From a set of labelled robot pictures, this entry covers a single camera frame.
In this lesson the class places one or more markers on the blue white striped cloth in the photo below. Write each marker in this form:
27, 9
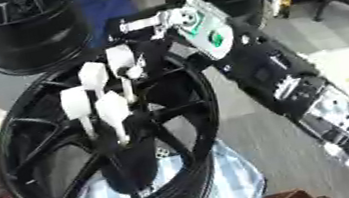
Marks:
230, 183

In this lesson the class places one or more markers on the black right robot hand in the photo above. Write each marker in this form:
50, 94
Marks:
155, 53

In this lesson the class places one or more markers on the blue fabric object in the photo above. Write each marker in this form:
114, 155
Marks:
107, 11

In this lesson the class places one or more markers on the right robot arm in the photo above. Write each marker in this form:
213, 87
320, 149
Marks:
273, 67

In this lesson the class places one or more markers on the black spoked wheel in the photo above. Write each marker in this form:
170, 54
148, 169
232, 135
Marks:
33, 151

